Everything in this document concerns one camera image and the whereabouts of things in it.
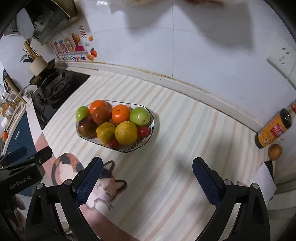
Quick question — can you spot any small yellow lemon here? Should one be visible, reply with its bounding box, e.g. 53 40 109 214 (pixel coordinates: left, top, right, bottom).
96 122 116 144

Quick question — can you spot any dark orange persimmon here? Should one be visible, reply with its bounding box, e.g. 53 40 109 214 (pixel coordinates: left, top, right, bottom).
91 106 111 126

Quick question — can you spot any red cherry tomato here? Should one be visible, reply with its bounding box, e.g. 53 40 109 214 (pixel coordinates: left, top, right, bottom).
109 139 119 150
138 126 151 138

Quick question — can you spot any blue cabinet front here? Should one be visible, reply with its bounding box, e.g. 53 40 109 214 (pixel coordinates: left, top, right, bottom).
6 112 36 154

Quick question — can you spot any brown kiwi fruit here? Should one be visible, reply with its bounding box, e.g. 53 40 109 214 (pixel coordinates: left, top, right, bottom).
268 144 282 161

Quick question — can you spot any left green apple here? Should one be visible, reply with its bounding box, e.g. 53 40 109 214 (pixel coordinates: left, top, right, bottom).
76 106 91 122

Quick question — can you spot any green apple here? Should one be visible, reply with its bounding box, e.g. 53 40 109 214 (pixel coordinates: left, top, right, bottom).
129 107 151 126
76 106 91 122

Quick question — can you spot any black gas stove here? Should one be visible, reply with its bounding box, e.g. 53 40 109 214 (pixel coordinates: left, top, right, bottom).
32 69 90 130

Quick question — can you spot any left orange tangerine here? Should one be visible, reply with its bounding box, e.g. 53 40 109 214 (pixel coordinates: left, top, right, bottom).
89 99 108 114

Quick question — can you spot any orange tangerine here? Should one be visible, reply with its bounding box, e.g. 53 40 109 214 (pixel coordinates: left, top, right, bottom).
111 104 131 125
89 99 108 114

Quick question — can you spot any striped cat table mat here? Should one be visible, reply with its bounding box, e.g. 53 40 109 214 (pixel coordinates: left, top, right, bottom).
43 71 267 240

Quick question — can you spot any beige utensil holder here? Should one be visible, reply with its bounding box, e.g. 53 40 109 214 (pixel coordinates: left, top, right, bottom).
23 41 48 77

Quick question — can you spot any soy sauce bottle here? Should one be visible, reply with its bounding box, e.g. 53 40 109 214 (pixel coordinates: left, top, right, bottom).
254 100 295 149

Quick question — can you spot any large yellow lemon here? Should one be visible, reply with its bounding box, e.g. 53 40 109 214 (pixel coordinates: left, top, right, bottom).
115 121 138 146

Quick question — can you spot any right orange tangerine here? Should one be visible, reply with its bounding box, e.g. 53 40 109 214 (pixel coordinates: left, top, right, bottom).
111 104 131 125

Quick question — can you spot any right green apple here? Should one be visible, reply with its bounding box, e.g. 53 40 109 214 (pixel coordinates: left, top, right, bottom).
129 107 151 126

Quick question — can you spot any range hood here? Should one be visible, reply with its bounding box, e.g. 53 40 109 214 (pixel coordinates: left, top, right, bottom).
25 0 79 45

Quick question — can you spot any colourful wall sticker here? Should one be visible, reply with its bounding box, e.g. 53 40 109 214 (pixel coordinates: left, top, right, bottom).
49 24 98 62

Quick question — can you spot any white wall socket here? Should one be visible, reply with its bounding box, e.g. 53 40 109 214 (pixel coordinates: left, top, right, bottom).
266 34 295 77

